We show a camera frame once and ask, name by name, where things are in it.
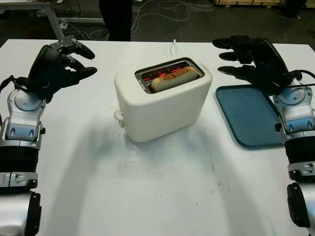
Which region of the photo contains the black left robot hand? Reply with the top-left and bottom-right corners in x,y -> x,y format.
26,35 -> 97,104

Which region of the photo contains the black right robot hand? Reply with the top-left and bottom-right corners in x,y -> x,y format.
212,35 -> 288,86

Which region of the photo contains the toast slice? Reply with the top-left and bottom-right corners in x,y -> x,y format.
151,66 -> 198,93

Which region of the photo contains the white two-slot toaster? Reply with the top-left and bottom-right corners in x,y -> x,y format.
113,58 -> 213,143

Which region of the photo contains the black bag on floor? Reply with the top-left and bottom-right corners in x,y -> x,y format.
280,0 -> 307,18

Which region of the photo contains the grey metal table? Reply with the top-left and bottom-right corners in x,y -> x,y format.
0,0 -> 104,41

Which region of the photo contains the wooden crate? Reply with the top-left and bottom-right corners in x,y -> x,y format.
215,0 -> 288,5

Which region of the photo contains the blue plastic tray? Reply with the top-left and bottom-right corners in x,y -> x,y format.
215,85 -> 285,148

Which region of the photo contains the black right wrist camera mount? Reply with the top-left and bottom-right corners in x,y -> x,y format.
254,61 -> 293,95

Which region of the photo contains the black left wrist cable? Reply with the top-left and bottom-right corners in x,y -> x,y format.
0,75 -> 30,93

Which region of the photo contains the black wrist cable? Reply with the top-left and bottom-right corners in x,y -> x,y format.
283,70 -> 315,87
0,75 -> 30,93

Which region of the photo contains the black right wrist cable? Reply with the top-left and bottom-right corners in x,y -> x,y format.
283,70 -> 315,87

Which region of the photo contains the thin looped floor cable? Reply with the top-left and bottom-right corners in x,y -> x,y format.
66,23 -> 110,41

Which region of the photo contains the white toaster power cord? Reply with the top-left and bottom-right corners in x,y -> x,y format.
169,39 -> 178,56

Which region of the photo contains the long white floor cable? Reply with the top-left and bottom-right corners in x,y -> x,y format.
131,0 -> 215,34

